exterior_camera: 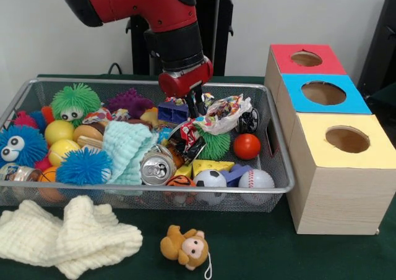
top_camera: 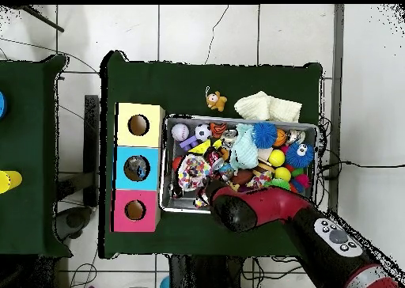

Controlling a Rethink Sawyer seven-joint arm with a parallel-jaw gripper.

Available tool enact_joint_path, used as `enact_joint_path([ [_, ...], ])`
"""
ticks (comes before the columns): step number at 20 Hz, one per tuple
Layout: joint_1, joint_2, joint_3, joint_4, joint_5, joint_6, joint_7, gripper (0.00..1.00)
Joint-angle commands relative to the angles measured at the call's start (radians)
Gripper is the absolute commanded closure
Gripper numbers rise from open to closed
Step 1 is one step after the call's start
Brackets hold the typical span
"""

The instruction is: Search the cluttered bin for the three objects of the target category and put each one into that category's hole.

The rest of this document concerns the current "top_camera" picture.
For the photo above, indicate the colourful dotted paper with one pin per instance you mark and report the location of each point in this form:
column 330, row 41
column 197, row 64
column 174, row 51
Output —
column 194, row 172

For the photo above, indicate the mint green cloth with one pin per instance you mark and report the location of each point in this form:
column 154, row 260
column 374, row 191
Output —
column 243, row 148

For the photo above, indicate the cream knitted cloth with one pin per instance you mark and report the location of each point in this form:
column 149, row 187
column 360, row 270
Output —
column 269, row 107

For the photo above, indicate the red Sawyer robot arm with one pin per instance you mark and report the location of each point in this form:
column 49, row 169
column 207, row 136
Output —
column 269, row 205

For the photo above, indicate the shallow mesh bin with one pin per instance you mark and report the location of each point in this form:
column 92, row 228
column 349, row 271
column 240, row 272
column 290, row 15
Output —
column 183, row 202

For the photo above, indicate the wooden box with three holes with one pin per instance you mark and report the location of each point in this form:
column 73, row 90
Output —
column 139, row 139

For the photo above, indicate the yellow cheese wedge toy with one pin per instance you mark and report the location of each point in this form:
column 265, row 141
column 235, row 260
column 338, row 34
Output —
column 202, row 147

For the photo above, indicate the purple plastic toy piece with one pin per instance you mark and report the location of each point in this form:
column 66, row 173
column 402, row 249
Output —
column 188, row 143

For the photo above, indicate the small soccer ball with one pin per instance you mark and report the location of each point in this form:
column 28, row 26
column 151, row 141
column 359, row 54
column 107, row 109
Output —
column 202, row 132

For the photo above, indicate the orange tiger-striped ball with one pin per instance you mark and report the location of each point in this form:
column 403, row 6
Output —
column 218, row 129

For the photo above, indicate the white baseball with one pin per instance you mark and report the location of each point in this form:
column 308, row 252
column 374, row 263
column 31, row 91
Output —
column 180, row 132

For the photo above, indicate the brown plush monkey toy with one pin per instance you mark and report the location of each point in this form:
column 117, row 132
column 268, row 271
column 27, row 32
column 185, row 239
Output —
column 216, row 102

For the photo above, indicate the small blue spiky puffer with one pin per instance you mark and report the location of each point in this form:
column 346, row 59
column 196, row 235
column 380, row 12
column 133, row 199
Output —
column 264, row 135

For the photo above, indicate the plain yellow ball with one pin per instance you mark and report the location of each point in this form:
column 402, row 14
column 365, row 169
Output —
column 277, row 157

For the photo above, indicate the yellow tennis ball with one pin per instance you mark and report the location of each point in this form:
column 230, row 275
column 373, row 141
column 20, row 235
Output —
column 282, row 174

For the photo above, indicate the blue spiky puffer toy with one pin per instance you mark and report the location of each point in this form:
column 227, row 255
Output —
column 299, row 155

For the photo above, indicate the grey round base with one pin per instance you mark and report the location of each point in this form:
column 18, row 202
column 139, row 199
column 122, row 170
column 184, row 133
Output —
column 74, row 221

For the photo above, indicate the dark green side table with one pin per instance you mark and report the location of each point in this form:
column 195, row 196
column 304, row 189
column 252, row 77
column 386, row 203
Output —
column 22, row 142

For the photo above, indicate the yellow cylinder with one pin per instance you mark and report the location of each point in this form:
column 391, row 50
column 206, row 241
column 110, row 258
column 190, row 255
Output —
column 9, row 180

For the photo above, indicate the blue disc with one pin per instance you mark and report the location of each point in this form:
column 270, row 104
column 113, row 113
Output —
column 2, row 104

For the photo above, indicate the dark rod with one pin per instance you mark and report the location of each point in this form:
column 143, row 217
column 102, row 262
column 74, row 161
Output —
column 41, row 17

